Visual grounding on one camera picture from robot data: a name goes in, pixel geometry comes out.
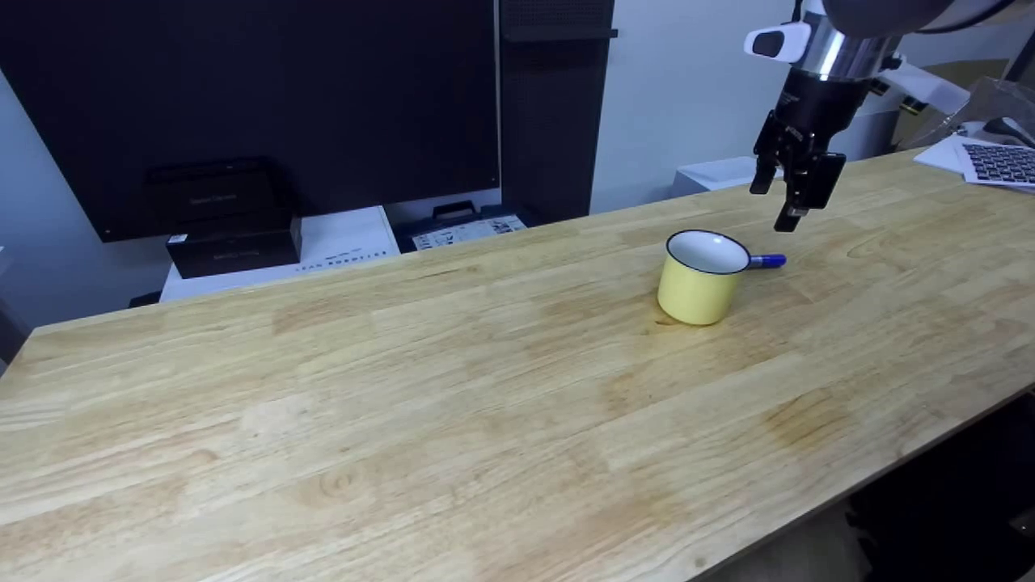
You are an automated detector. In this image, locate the large black panel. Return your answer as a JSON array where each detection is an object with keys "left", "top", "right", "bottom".
[{"left": 0, "top": 0, "right": 500, "bottom": 245}]

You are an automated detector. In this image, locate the white container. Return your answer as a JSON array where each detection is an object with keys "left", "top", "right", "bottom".
[{"left": 845, "top": 107, "right": 904, "bottom": 168}]

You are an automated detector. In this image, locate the brown cardboard box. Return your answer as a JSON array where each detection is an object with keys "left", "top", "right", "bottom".
[{"left": 902, "top": 59, "right": 1035, "bottom": 156}]

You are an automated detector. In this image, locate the small white box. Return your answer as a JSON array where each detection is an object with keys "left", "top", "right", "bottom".
[{"left": 668, "top": 156, "right": 763, "bottom": 201}]

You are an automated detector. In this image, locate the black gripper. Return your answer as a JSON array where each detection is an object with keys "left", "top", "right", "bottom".
[{"left": 748, "top": 65, "right": 872, "bottom": 236}]

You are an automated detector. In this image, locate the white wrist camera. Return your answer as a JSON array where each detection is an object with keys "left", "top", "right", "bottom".
[{"left": 744, "top": 19, "right": 816, "bottom": 65}]

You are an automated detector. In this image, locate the yellow enamel mug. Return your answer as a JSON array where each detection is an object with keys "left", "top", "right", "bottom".
[{"left": 653, "top": 227, "right": 752, "bottom": 331}]

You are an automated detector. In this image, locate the dark tall cabinet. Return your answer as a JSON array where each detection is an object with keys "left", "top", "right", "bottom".
[{"left": 494, "top": 0, "right": 621, "bottom": 227}]

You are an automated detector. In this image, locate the white flat box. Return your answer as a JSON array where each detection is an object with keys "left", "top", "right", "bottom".
[{"left": 159, "top": 203, "right": 405, "bottom": 307}]

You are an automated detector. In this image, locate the white paper sheet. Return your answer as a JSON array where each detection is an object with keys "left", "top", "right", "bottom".
[{"left": 913, "top": 132, "right": 987, "bottom": 180}]

